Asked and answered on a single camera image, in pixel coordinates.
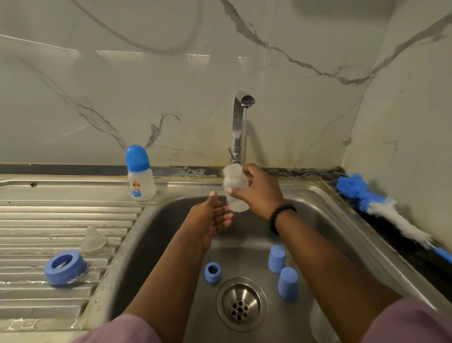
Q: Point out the person's left hand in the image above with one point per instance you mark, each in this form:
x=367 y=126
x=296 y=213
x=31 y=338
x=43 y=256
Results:
x=205 y=225

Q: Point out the person's right hand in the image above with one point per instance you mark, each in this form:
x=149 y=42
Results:
x=263 y=194

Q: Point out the translucent bottle front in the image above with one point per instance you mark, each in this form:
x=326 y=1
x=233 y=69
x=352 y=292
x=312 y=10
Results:
x=229 y=177

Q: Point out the translucent bottle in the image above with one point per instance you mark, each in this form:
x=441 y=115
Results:
x=319 y=326
x=229 y=177

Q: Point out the blue cylindrical bottle cap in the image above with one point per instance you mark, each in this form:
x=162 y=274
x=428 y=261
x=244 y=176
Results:
x=277 y=259
x=288 y=284

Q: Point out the cartoon print baby bottle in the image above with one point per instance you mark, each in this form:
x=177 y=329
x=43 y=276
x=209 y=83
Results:
x=141 y=184

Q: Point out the blue and white bottle brush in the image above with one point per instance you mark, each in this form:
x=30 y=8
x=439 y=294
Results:
x=352 y=186

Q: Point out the clear silicone teat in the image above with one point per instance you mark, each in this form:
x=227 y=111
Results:
x=92 y=242

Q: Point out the person's left forearm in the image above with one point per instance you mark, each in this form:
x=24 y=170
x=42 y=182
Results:
x=166 y=293

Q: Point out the chrome sink faucet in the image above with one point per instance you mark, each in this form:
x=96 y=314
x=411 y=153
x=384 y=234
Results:
x=238 y=131

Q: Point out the metal sink drain strainer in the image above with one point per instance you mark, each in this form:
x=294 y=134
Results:
x=241 y=305

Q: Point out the pink shirt sleeve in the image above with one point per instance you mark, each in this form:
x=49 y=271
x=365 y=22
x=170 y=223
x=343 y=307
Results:
x=409 y=321
x=120 y=330

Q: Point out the stainless steel sink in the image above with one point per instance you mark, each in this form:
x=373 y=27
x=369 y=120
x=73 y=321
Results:
x=63 y=226

